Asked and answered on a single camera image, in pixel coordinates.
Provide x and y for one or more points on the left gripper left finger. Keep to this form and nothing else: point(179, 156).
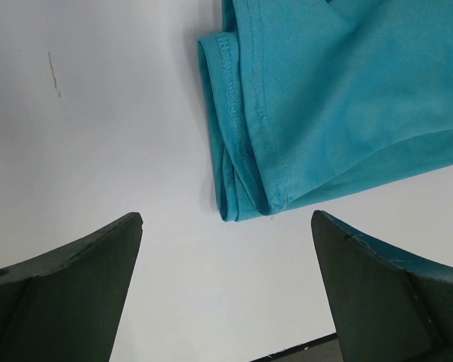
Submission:
point(66, 304)

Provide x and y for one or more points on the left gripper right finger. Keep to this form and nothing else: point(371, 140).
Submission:
point(387, 304)

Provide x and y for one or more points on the teal t shirt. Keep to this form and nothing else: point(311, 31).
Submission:
point(309, 101)

